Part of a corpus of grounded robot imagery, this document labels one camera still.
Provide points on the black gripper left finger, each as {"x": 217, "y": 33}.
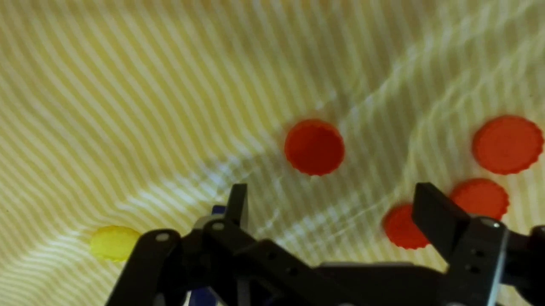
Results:
{"x": 236, "y": 206}

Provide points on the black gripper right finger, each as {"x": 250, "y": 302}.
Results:
{"x": 440, "y": 220}

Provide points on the orange disc with ridged edge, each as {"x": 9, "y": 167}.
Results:
{"x": 314, "y": 147}

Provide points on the orange disc lower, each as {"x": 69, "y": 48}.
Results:
{"x": 401, "y": 230}

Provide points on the orange disc middle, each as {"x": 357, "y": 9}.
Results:
{"x": 481, "y": 198}

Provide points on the orange disc upper right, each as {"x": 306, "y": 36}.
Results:
{"x": 508, "y": 145}

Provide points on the yellow disc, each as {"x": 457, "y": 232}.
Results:
{"x": 113, "y": 242}

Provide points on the yellow bed sheet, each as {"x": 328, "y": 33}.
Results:
{"x": 146, "y": 113}

